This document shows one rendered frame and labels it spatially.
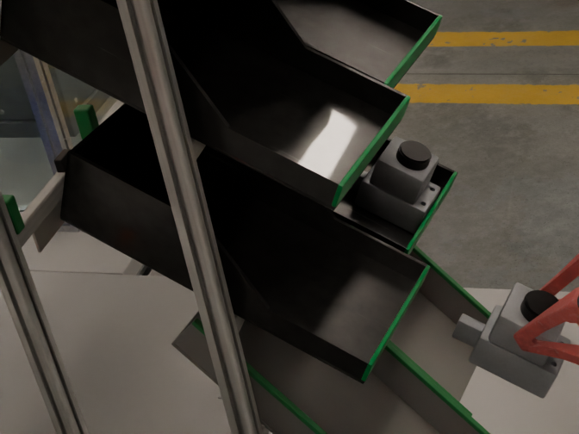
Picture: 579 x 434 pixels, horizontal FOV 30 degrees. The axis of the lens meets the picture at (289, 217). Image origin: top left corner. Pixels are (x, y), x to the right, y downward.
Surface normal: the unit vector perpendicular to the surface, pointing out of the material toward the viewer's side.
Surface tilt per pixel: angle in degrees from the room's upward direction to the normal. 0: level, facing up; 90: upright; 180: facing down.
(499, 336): 90
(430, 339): 45
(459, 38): 0
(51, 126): 90
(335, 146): 25
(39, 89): 90
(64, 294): 0
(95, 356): 0
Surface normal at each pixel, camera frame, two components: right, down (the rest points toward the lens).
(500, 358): -0.44, 0.55
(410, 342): 0.51, -0.51
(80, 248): -0.16, -0.83
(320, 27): 0.22, -0.70
